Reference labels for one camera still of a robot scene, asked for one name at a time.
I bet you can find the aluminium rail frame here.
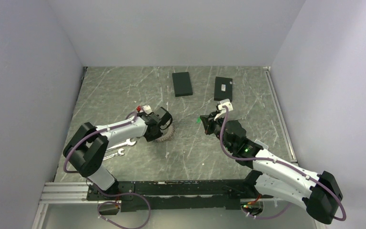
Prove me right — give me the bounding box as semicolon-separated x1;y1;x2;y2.
31;66;325;229

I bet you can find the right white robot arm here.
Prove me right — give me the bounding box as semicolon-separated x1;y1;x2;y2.
198;112;346;225

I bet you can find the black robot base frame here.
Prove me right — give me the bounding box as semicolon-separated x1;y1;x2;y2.
87;171;262;212

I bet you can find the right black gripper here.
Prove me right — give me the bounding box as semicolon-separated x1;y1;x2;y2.
200;112;234;152

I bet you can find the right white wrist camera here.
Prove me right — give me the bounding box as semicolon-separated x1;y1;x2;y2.
214;99;233;121

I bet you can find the clear plastic card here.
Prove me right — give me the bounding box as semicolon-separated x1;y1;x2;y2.
254;139;269;150

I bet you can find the lower silver wrench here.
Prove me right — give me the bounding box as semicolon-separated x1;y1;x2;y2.
103;148;124;161

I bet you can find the plain black rectangular box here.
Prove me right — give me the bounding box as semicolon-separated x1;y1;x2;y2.
172;72;193;97

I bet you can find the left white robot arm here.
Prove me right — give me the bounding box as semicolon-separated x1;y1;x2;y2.
63;105;173;200

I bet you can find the black box with label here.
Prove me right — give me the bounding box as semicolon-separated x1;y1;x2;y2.
213;77;233;102

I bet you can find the toothed metal sprocket ring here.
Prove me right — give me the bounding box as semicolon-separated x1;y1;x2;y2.
153;124;176;143

